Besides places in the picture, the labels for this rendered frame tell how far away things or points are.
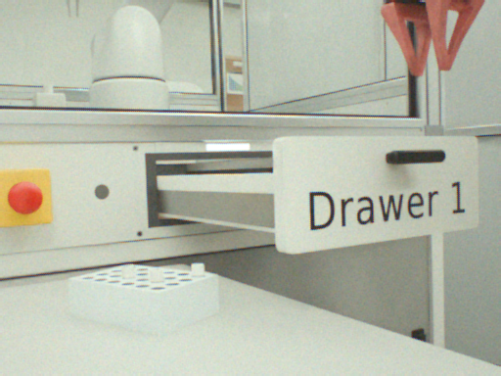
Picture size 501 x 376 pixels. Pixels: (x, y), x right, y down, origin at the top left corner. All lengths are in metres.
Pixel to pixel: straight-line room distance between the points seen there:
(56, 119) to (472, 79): 1.98
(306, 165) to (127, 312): 0.21
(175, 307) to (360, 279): 0.65
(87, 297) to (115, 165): 0.29
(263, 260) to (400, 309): 0.37
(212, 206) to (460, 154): 0.30
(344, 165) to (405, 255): 0.64
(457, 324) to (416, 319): 1.37
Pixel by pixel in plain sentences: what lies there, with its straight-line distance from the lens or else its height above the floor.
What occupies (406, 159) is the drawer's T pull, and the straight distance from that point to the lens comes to 0.53.
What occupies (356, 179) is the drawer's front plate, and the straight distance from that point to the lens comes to 0.53.
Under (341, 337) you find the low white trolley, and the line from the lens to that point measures 0.44.
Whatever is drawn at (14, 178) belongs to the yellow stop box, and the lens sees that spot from 0.68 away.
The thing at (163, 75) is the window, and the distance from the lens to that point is 0.82.
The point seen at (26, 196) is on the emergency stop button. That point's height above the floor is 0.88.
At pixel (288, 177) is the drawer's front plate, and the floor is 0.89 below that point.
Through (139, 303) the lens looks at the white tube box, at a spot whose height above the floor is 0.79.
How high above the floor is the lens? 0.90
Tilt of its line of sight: 3 degrees down
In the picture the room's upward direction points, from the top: 2 degrees counter-clockwise
